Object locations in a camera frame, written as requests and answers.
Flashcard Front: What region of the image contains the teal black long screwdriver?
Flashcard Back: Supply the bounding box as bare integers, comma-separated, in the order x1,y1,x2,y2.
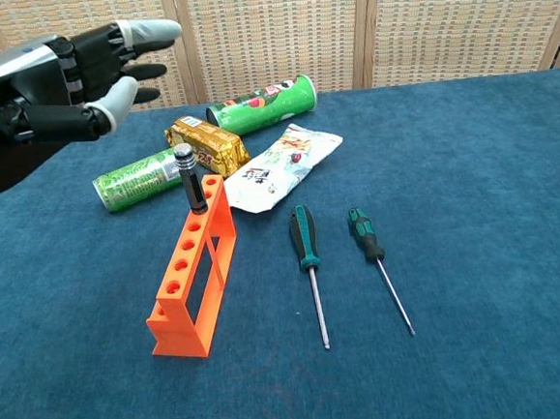
286,202,332,352

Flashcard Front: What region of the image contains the green drink can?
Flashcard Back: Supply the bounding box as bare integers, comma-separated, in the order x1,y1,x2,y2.
90,145,202,217

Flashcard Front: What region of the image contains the orange screwdriver rack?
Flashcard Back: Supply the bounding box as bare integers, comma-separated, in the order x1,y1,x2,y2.
135,171,248,363

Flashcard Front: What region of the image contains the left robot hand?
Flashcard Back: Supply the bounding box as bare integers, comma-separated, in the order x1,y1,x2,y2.
0,15,195,195

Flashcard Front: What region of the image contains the gold foil snack pack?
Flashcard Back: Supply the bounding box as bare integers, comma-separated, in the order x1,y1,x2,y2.
162,110,253,183

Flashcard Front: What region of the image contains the black silver precision screwdriver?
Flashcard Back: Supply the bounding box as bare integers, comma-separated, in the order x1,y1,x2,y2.
172,141,209,217

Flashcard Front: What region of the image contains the white snack bag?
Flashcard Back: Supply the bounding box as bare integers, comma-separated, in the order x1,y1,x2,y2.
219,118,350,218

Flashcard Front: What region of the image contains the green chips tube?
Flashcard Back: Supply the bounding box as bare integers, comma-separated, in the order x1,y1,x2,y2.
202,72,321,139

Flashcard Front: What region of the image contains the green black short screwdriver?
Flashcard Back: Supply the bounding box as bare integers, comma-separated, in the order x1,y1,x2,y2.
346,202,417,342

